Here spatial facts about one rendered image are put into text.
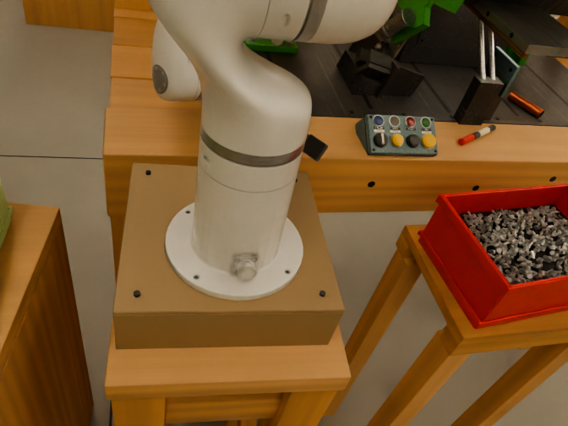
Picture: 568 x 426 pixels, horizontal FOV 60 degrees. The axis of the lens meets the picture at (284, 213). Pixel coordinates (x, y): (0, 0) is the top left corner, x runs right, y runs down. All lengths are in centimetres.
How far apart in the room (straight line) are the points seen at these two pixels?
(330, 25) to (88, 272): 151
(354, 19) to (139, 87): 69
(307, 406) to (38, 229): 52
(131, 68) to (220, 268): 62
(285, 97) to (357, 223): 169
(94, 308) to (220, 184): 125
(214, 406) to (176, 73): 52
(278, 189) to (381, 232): 165
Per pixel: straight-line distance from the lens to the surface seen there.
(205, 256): 64
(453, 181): 111
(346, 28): 47
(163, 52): 85
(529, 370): 122
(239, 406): 79
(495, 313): 89
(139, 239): 69
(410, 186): 107
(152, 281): 64
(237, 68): 47
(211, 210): 58
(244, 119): 49
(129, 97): 105
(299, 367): 69
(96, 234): 196
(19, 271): 86
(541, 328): 99
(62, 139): 240
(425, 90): 128
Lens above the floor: 145
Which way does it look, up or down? 43 degrees down
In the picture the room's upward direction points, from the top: 15 degrees clockwise
